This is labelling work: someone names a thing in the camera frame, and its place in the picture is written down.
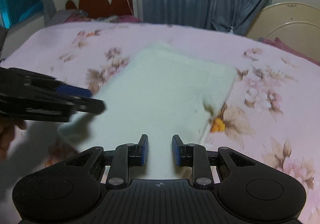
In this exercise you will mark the magenta pillow near red headboard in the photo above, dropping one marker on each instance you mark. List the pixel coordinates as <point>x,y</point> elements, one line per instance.
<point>70,16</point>

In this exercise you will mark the cream arched headboard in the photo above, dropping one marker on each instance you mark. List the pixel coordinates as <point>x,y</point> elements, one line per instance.
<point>294,23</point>

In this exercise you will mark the magenta pillow on far bed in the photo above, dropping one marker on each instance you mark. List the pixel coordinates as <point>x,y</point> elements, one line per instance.
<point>282,46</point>

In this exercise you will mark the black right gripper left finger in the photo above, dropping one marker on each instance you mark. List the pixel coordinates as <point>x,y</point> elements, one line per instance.
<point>123,158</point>

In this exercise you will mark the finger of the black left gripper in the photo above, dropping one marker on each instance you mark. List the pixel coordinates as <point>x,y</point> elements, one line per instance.
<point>88,105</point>
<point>73,91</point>

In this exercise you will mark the white knitted garment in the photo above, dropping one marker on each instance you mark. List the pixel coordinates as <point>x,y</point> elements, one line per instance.
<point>160,93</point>

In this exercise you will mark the pink floral bed sheet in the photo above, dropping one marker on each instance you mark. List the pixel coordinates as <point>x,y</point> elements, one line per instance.
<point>270,115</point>

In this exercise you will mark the person's left hand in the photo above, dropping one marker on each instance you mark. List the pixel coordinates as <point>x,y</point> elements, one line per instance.
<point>8,126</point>

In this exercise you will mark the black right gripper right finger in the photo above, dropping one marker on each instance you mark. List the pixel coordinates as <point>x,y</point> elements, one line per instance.
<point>193,156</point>

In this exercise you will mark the red white scalloped headboard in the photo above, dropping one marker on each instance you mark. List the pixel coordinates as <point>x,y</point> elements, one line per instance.
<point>104,8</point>

